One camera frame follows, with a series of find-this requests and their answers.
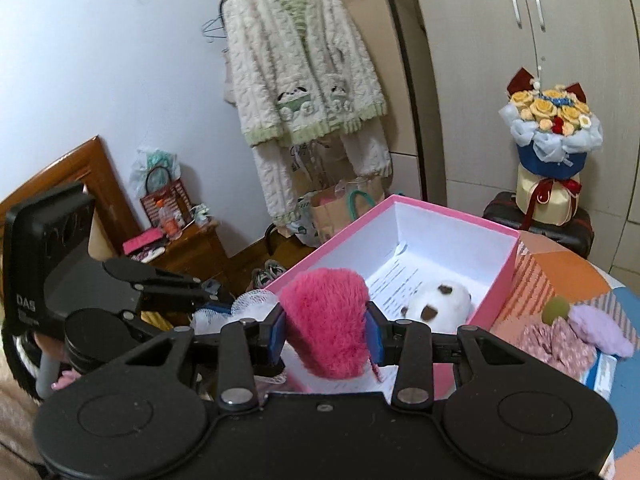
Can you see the purple plush toy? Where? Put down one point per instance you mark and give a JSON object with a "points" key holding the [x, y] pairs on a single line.
{"points": [[600, 330]]}

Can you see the grey sneaker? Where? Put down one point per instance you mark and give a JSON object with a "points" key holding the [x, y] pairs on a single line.
{"points": [[276, 267], [260, 276]]}

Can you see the black suitcase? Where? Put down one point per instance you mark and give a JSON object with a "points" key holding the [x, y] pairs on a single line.
{"points": [[500, 207]]}

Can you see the pink cardboard box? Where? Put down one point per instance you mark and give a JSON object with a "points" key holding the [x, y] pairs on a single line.
{"points": [[500, 280]]}

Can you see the green soft ball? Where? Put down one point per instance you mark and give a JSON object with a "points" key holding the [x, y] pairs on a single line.
{"points": [[556, 310]]}

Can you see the patterned tote bag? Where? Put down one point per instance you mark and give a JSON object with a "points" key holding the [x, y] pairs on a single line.
{"points": [[152, 210]]}

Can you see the orange bottle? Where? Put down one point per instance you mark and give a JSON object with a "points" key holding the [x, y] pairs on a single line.
{"points": [[172, 222]]}

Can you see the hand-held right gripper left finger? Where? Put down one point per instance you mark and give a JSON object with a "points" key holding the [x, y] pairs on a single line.
{"points": [[277, 335]]}

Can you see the beige wardrobe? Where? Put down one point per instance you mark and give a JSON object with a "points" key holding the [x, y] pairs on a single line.
{"points": [[480, 60]]}

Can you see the clear plastic bag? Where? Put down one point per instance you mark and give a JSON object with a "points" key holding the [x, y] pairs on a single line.
{"points": [[150, 165]]}

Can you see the brown paper bag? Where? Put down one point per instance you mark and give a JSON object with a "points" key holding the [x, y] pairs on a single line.
{"points": [[330, 220]]}

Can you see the white green plastic bag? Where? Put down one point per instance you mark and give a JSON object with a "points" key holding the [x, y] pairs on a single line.
{"points": [[302, 222]]}

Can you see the printed paper sheet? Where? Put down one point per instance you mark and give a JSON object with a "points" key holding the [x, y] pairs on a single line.
{"points": [[395, 280]]}

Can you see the wooden nightstand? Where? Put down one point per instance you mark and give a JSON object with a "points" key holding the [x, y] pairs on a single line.
{"points": [[195, 255]]}

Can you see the patchwork bedspread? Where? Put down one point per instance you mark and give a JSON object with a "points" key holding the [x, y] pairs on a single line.
{"points": [[560, 270]]}

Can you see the white plush toy brown spots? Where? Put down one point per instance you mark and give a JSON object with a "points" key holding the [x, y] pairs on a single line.
{"points": [[445, 307]]}

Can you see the pink pouch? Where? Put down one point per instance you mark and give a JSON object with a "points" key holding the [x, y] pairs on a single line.
{"points": [[142, 242]]}

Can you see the white mesh bath sponge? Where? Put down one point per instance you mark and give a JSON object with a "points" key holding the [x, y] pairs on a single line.
{"points": [[252, 305]]}

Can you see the cream green knit cardigan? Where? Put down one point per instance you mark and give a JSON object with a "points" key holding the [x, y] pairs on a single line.
{"points": [[300, 60]]}

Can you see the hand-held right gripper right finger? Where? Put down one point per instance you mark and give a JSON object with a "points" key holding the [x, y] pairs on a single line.
{"points": [[373, 337]]}

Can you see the pink floral cloth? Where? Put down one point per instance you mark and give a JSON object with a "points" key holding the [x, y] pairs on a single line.
{"points": [[555, 350]]}

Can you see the blue white box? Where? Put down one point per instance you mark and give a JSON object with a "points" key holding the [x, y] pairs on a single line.
{"points": [[602, 372]]}

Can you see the wooden headboard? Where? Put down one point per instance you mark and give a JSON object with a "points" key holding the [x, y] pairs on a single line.
{"points": [[100, 180]]}

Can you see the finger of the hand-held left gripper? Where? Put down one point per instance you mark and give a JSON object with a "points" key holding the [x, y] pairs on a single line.
{"points": [[150, 275], [217, 309]]}

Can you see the knitted flower bouquet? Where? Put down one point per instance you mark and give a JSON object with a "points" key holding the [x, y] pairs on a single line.
{"points": [[547, 160]]}

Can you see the pink fluffy plush toy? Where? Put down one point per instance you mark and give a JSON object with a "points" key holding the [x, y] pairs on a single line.
{"points": [[325, 320]]}

